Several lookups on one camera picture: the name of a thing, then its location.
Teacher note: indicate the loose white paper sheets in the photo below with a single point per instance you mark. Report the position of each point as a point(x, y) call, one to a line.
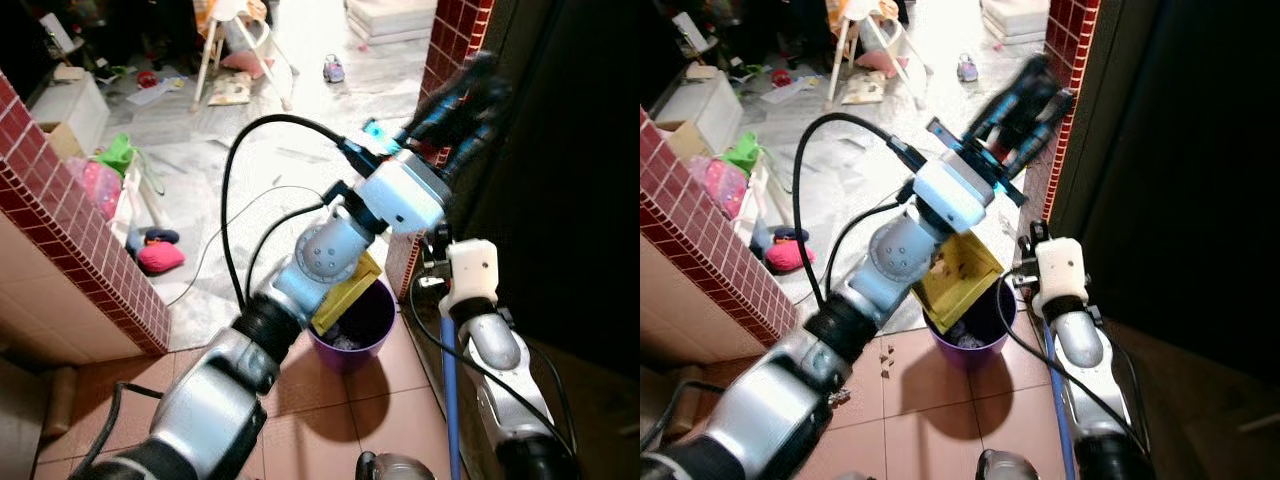
point(788, 90)
point(155, 93)

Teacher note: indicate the open picture book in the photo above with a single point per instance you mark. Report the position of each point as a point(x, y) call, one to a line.
point(230, 90)
point(863, 88)

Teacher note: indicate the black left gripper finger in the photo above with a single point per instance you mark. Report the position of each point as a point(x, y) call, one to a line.
point(1012, 95)
point(455, 95)
point(1045, 125)
point(485, 120)

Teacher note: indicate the brown cardboard box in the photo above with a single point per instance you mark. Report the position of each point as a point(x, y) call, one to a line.
point(680, 138)
point(62, 140)

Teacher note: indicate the pink plastic bag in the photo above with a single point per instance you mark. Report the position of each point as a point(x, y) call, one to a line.
point(728, 182)
point(95, 188)

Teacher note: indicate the crumpled white paper ball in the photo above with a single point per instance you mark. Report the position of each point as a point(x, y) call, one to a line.
point(347, 343)
point(968, 342)

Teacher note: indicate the pink cushion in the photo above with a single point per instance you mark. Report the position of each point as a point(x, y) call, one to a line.
point(880, 63)
point(245, 63)

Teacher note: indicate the small purple toy car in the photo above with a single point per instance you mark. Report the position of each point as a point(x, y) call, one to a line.
point(333, 70)
point(968, 68)

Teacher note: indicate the scattered brown debris crumbs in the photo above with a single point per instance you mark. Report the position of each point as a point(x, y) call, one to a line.
point(886, 360)

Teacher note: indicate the white high chair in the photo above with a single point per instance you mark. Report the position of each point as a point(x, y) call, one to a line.
point(850, 35)
point(225, 30)

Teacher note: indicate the white storage box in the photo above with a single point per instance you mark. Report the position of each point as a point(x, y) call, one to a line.
point(75, 105)
point(710, 100)

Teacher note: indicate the pink and blue plush toy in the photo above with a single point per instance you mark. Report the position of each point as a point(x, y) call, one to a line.
point(788, 254)
point(160, 257)

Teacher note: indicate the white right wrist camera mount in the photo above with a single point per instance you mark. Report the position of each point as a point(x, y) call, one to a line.
point(1062, 268)
point(472, 272)

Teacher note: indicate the green plastic bag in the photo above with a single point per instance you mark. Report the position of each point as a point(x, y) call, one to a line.
point(118, 155)
point(745, 153)

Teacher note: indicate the purple plastic bucket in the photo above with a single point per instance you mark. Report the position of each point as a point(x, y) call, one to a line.
point(985, 340)
point(365, 335)

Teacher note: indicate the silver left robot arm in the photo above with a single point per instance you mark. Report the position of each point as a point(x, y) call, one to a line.
point(790, 400)
point(220, 400)

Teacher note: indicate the grey metal rod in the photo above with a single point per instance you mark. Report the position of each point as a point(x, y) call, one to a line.
point(1258, 423)

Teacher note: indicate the grey robot foot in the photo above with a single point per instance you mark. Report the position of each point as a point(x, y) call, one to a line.
point(395, 468)
point(1008, 467)

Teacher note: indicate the white folded mattress stack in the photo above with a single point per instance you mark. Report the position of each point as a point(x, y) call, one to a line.
point(390, 20)
point(1015, 18)

